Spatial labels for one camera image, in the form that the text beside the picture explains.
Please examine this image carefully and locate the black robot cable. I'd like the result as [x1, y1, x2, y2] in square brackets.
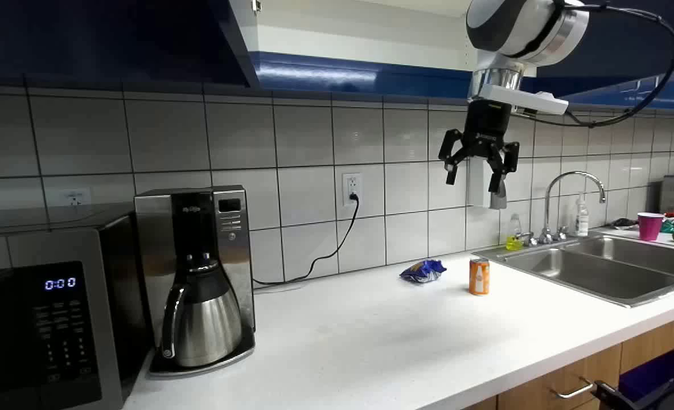
[516, 3, 674, 130]

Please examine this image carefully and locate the white wall outlet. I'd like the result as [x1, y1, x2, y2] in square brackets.
[62, 186, 92, 215]
[340, 170, 367, 219]

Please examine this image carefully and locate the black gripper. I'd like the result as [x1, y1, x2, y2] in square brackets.
[437, 101, 521, 196]

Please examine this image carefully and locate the blue bin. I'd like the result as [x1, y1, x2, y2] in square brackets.
[618, 348, 674, 405]

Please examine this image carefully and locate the blue cabinet door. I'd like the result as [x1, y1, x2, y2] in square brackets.
[0, 0, 261, 92]
[579, 0, 674, 94]

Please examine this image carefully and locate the metal drawer handle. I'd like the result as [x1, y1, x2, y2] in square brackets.
[548, 379, 596, 402]

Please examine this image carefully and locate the black steel coffee maker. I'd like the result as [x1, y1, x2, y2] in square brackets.
[133, 185, 257, 379]

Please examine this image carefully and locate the orange soda can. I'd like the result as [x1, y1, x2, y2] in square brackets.
[468, 257, 493, 299]

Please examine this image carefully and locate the white soap dispenser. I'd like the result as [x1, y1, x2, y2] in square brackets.
[468, 154, 511, 211]

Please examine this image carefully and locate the blue wall cabinet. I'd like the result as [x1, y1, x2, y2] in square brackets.
[228, 0, 674, 113]

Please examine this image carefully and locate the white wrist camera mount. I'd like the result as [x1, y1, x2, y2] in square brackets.
[470, 68, 572, 118]

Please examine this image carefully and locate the black steel microwave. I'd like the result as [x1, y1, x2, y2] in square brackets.
[0, 208, 150, 410]

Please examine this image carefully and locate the pink cup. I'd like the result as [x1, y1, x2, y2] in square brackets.
[635, 210, 668, 243]

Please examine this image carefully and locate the small white bottle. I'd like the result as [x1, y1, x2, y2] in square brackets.
[577, 197, 593, 240]

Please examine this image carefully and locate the black stand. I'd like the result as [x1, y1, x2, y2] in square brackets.
[588, 379, 643, 410]

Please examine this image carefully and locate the wooden base cabinet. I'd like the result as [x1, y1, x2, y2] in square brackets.
[465, 309, 674, 410]

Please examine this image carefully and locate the steel coffee carafe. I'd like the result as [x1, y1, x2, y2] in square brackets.
[160, 257, 247, 371]

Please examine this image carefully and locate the blue snack wrapper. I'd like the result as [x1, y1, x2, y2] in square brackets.
[399, 257, 448, 286]

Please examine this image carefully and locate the black power cord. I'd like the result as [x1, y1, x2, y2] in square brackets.
[253, 192, 363, 290]

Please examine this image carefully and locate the stainless steel sink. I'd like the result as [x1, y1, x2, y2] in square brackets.
[479, 233, 674, 309]

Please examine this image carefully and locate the yellow dish soap bottle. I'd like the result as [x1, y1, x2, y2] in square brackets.
[502, 211, 526, 253]

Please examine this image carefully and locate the chrome faucet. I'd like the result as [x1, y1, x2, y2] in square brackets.
[529, 168, 609, 245]

